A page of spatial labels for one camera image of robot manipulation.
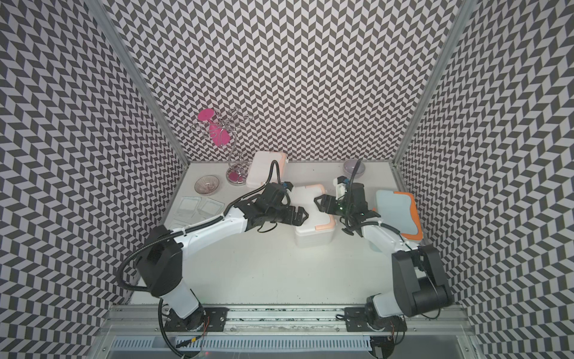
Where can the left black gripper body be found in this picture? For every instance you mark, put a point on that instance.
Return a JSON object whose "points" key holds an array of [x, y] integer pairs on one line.
{"points": [[291, 213]]}

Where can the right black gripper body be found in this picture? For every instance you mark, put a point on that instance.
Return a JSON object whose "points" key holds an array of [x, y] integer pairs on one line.
{"points": [[338, 205]]}

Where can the white first aid box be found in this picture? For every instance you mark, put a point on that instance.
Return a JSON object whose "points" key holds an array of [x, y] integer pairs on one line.
{"points": [[319, 228], [260, 167]]}

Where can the blue first aid kit box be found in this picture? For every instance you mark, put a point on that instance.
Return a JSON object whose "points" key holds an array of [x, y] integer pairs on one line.
{"points": [[398, 209]]}

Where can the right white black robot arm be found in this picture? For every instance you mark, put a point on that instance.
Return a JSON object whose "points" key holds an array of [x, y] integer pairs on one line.
{"points": [[418, 279]]}

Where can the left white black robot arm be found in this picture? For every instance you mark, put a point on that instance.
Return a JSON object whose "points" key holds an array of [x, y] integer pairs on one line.
{"points": [[156, 267]]}

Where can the small grey round bowl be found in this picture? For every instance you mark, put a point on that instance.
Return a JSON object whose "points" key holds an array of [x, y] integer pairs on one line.
{"points": [[349, 168]]}

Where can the small clear glass bowl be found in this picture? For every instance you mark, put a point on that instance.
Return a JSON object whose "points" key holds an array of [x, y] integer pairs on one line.
{"points": [[207, 185]]}

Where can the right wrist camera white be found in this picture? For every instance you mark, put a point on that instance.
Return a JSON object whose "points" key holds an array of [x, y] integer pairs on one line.
{"points": [[341, 187]]}

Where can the silver wire stand pink ornaments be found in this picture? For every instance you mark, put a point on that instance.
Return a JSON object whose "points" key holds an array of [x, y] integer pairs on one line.
{"points": [[223, 130]]}

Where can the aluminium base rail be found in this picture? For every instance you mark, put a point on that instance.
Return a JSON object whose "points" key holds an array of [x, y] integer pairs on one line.
{"points": [[290, 319]]}

